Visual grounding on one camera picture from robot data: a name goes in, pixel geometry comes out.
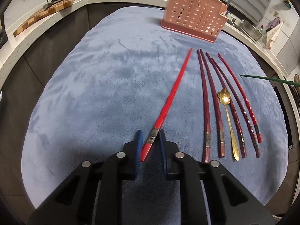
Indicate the bright red chopstick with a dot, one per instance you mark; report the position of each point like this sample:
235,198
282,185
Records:
173,91

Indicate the steel sink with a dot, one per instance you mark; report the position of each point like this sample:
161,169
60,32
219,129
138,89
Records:
234,22

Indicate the purple hanging cloth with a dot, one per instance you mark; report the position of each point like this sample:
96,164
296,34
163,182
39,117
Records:
273,23

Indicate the dish soap bottle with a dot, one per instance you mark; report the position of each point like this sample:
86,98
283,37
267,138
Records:
260,29

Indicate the wooden cutting board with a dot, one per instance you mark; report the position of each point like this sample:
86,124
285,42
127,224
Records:
46,11

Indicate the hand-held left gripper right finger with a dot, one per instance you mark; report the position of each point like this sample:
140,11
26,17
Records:
163,150

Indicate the green chopstick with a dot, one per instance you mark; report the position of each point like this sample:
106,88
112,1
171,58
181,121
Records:
264,78

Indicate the blue-grey plush blanket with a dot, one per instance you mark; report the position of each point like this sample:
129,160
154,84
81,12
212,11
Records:
105,86

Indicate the dark red chopstick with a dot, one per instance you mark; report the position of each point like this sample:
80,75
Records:
221,145
254,143
241,143
206,145
256,129

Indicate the steel tray container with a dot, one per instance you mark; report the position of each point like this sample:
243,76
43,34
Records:
252,31

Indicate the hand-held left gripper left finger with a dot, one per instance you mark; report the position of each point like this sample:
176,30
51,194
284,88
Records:
138,150

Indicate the cream hanging towel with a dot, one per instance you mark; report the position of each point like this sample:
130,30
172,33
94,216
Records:
273,36

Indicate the gold flower spoon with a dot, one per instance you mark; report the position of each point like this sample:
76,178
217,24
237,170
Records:
235,150

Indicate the pink perforated utensil basket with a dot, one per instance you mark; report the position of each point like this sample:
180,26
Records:
187,11

